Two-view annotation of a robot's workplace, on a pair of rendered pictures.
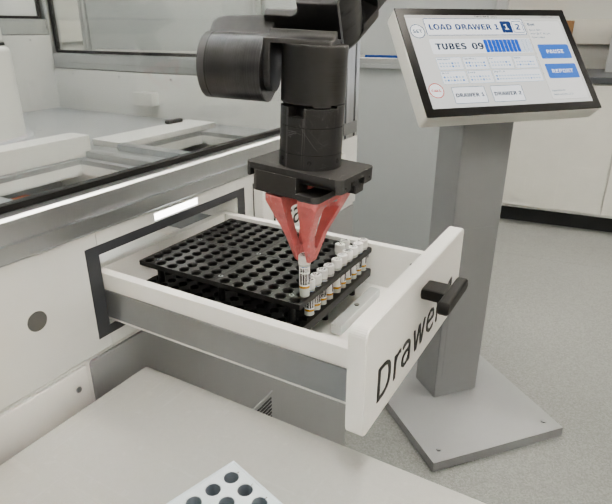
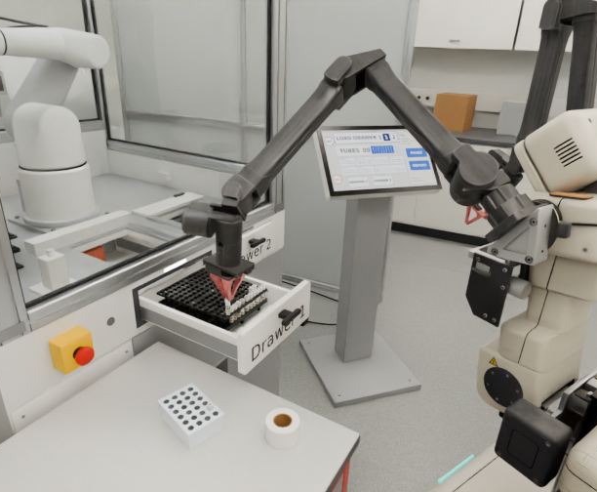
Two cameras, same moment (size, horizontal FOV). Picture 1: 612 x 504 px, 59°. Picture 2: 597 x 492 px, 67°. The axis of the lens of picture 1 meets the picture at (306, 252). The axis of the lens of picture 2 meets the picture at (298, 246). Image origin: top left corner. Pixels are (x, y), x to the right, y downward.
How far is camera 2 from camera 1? 54 cm
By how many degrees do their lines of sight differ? 1
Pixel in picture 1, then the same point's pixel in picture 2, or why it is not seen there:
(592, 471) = (433, 411)
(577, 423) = (432, 382)
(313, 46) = (225, 224)
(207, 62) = (185, 224)
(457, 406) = (357, 368)
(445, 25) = (346, 137)
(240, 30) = (200, 209)
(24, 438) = (102, 372)
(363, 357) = (242, 343)
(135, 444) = (152, 376)
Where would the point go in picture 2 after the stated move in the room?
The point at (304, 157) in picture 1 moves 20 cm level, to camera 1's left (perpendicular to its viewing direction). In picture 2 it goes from (223, 262) to (132, 259)
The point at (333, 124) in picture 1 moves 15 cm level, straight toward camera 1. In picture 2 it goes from (235, 250) to (220, 282)
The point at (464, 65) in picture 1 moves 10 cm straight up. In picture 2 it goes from (356, 162) to (358, 138)
